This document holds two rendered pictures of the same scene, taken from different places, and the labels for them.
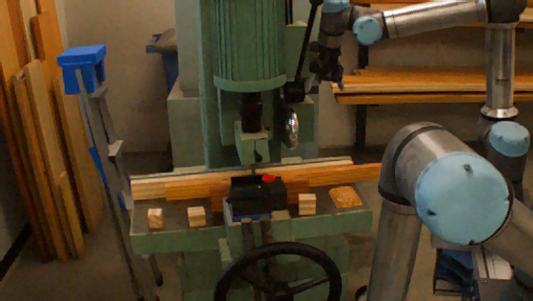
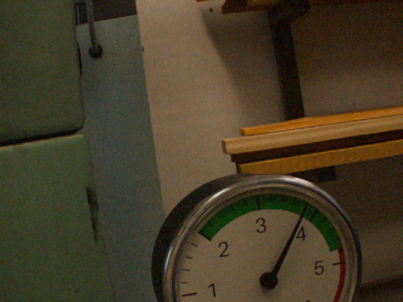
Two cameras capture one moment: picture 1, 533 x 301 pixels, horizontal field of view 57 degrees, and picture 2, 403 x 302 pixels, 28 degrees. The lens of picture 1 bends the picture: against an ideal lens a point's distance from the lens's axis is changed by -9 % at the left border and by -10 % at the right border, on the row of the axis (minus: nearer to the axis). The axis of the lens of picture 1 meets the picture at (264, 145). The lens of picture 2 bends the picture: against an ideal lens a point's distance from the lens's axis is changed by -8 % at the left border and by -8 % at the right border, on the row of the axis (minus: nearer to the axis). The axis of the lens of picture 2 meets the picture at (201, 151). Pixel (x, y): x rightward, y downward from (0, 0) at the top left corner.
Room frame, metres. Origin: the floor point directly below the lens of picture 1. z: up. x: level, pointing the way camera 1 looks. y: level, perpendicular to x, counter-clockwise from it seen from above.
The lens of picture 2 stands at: (0.84, -0.23, 0.71)
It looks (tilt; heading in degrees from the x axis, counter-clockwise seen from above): 3 degrees down; 357
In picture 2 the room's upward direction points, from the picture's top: 8 degrees counter-clockwise
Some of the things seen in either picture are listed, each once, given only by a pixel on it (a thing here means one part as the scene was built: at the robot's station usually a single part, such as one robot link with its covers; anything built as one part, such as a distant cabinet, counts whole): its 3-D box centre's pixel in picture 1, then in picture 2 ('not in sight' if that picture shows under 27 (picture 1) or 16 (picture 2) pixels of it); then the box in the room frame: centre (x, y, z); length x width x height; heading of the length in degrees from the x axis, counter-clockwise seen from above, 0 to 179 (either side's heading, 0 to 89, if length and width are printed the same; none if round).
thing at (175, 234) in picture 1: (251, 222); not in sight; (1.15, 0.04, 0.87); 0.61 x 0.30 x 0.06; 99
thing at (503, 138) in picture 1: (507, 149); not in sight; (1.29, -0.69, 0.98); 0.13 x 0.12 x 0.14; 168
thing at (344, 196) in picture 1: (345, 193); not in sight; (1.21, -0.20, 0.91); 0.10 x 0.07 x 0.02; 9
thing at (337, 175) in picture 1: (278, 181); not in sight; (1.27, -0.03, 0.92); 0.60 x 0.02 x 0.04; 99
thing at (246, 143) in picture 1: (251, 143); not in sight; (1.28, 0.03, 1.03); 0.14 x 0.07 x 0.09; 9
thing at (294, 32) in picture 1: (292, 49); not in sight; (1.50, -0.09, 1.23); 0.09 x 0.08 x 0.15; 9
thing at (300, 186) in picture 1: (260, 194); not in sight; (1.18, 0.01, 0.93); 0.25 x 0.01 x 0.07; 99
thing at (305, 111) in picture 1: (296, 119); not in sight; (1.47, -0.10, 1.02); 0.09 x 0.07 x 0.12; 99
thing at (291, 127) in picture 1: (289, 127); not in sight; (1.41, -0.07, 1.02); 0.12 x 0.03 x 0.12; 9
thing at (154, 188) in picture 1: (244, 180); not in sight; (1.28, 0.06, 0.93); 0.60 x 0.02 x 0.05; 99
